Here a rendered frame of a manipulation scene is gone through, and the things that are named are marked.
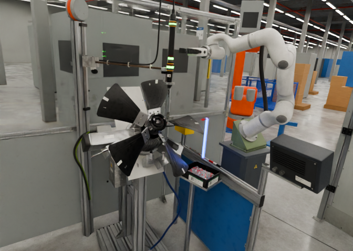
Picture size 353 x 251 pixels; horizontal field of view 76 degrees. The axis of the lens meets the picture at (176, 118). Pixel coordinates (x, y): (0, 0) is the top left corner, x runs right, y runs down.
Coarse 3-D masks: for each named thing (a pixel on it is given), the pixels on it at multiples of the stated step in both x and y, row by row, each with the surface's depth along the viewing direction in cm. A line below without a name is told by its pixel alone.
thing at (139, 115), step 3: (138, 114) 142; (141, 114) 142; (144, 114) 142; (147, 114) 142; (138, 117) 142; (141, 117) 142; (144, 117) 142; (147, 117) 142; (135, 120) 143; (138, 120) 143; (141, 120) 143; (144, 120) 143; (135, 123) 143; (141, 123) 144; (141, 126) 144
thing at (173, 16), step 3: (174, 9) 131; (174, 12) 131; (171, 15) 131; (174, 15) 131; (171, 18) 131; (174, 18) 131; (168, 72) 140; (171, 72) 140; (168, 75) 140; (171, 75) 140; (168, 78) 141; (171, 78) 141; (168, 81) 141; (171, 81) 142; (168, 87) 142
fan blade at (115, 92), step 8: (112, 88) 137; (120, 88) 138; (104, 96) 136; (112, 96) 137; (120, 96) 138; (128, 96) 139; (104, 104) 136; (112, 104) 137; (120, 104) 138; (128, 104) 139; (104, 112) 137; (112, 112) 138; (120, 112) 139; (128, 112) 139; (136, 112) 140; (120, 120) 141; (128, 120) 141
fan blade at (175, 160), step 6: (168, 144) 145; (168, 150) 137; (174, 156) 140; (174, 162) 136; (180, 162) 143; (174, 168) 133; (180, 168) 138; (186, 168) 145; (174, 174) 130; (180, 174) 135
